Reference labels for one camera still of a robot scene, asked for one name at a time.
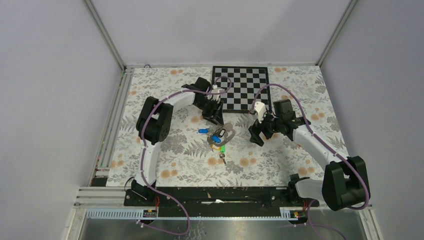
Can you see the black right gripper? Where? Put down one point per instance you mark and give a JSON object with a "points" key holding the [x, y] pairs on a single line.
{"points": [[255, 130]]}

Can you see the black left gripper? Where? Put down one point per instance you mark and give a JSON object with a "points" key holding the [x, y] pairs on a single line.
{"points": [[217, 118]]}

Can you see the black tag keyring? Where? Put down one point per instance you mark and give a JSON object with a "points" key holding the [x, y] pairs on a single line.
{"points": [[221, 133]]}

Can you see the blue tag key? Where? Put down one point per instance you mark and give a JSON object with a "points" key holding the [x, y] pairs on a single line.
{"points": [[203, 131], [216, 139]]}

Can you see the green tag key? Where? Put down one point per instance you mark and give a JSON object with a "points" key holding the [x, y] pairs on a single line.
{"points": [[222, 156]]}

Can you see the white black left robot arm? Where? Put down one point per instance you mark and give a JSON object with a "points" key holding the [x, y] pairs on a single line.
{"points": [[154, 124]]}

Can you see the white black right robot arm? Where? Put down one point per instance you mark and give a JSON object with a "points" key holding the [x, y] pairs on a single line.
{"points": [[345, 182]]}

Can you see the floral table mat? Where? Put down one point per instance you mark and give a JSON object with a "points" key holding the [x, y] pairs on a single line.
{"points": [[186, 159]]}

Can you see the black white chessboard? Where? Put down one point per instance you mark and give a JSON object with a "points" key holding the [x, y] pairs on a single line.
{"points": [[247, 83]]}

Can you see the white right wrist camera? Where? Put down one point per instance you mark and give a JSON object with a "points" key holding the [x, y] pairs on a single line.
{"points": [[260, 109]]}

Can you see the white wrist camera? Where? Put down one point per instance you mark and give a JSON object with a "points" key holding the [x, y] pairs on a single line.
{"points": [[260, 109], [216, 92]]}

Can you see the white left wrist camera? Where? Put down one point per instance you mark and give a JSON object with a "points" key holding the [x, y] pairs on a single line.
{"points": [[216, 92]]}

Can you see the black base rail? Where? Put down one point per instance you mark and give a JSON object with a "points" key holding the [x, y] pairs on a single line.
{"points": [[219, 202]]}

